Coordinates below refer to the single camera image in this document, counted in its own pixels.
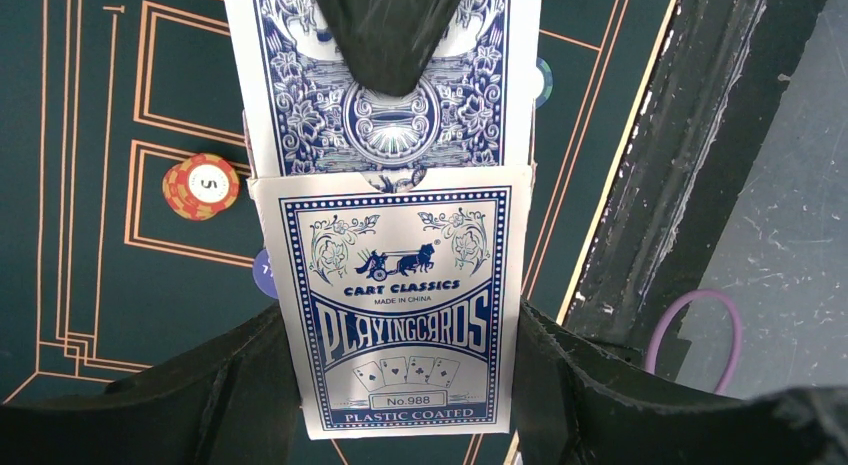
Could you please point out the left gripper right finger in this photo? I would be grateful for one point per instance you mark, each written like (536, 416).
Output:
(576, 403)

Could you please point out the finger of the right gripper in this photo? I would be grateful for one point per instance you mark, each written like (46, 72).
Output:
(387, 44)

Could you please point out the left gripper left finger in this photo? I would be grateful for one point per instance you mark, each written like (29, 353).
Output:
(231, 400)

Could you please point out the stack of playing cards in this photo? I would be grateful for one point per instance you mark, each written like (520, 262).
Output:
(306, 114)

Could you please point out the purple small blind button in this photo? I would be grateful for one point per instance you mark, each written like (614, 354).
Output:
(263, 274)

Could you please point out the green blue chip stack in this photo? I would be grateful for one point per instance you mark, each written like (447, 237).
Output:
(544, 82)

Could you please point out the blue playing card deck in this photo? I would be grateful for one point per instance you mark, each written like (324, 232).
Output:
(401, 310)

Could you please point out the orange chips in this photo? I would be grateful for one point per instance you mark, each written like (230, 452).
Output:
(200, 187)

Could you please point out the green poker table mat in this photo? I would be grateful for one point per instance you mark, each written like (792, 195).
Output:
(99, 279)

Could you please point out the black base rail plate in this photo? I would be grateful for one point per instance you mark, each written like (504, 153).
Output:
(733, 182)

